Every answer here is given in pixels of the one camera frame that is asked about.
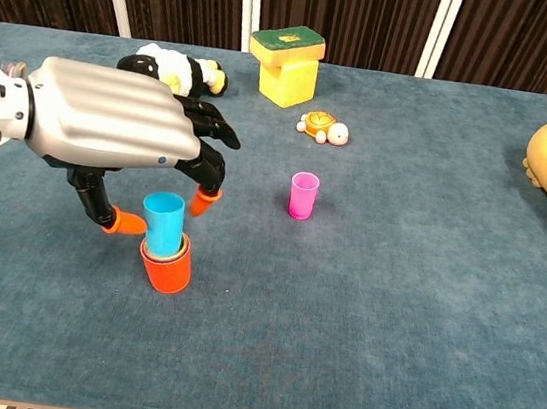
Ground blue plastic cup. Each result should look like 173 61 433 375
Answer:
136 189 189 259

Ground teal table cloth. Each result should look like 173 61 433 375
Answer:
0 19 547 409

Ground yellow foam block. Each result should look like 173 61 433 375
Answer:
254 53 321 114

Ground orange plastic cup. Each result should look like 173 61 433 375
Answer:
133 227 198 298

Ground dark brown pleated curtain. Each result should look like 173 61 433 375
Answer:
0 0 547 98

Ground black white plush toy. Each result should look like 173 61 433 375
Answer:
112 38 234 104

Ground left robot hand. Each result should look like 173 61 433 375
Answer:
7 52 250 251

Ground pink plastic cup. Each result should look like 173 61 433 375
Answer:
286 170 323 223

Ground orange turtle toy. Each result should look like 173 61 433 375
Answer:
294 108 354 149

